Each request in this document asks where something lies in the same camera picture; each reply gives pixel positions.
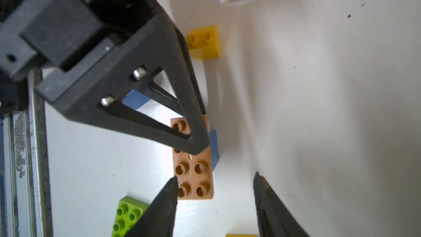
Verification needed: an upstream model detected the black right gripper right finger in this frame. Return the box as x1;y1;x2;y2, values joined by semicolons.
253;173;309;237

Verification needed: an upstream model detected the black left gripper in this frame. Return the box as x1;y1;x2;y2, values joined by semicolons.
1;0;159;81

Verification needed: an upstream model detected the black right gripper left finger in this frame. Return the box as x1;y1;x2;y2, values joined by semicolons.
125;176;178;237

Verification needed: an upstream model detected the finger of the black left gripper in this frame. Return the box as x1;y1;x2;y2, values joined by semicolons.
35;13;209;155

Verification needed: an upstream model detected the lime green lego brick long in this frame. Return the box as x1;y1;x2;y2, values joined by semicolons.
111;196;149;237

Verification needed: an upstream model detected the blue lego brick base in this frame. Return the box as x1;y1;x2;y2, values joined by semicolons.
122;90;219;171

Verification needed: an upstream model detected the brown orange lego brick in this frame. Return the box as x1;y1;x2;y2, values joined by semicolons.
170;115;215;201

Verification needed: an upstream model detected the yellow lego brick centre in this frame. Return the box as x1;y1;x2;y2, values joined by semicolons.
225;234;257;237

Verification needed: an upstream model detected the yellow lego brick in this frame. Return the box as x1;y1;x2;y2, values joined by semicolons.
225;234;257;237
186;25;220;60

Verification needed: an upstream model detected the yellow lego brick left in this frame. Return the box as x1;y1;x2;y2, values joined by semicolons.
186;25;220;60

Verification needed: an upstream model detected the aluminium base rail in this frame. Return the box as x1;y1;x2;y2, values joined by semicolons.
1;70;53;237

